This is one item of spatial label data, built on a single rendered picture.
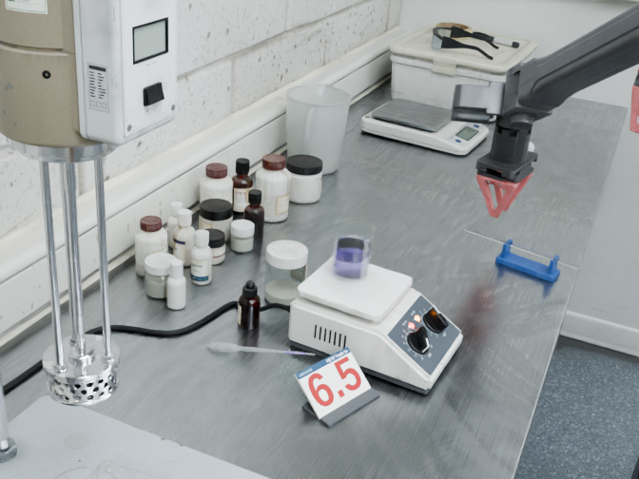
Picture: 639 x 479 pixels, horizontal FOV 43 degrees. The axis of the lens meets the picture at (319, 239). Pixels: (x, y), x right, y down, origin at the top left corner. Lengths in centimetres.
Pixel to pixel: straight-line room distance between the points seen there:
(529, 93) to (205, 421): 61
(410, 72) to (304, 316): 114
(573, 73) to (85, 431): 72
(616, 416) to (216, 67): 148
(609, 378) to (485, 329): 139
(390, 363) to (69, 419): 38
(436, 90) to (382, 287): 107
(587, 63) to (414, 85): 107
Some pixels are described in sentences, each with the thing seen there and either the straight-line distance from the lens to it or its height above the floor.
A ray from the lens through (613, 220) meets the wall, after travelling 250.
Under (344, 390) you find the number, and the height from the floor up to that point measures 76.
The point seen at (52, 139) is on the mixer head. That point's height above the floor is 115.
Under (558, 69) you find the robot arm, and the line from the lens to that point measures 110.
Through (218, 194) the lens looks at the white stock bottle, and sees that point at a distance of 134.
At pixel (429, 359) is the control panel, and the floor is 79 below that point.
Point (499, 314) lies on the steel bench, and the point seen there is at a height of 75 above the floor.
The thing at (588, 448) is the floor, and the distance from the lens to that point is 225.
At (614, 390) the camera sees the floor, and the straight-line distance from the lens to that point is 249.
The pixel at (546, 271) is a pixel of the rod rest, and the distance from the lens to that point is 134.
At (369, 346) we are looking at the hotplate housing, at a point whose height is 80.
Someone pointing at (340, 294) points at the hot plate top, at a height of 84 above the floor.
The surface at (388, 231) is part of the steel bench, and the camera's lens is 140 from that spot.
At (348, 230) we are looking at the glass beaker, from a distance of 107.
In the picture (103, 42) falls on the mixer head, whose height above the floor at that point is 122.
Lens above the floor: 136
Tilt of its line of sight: 27 degrees down
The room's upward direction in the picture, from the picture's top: 5 degrees clockwise
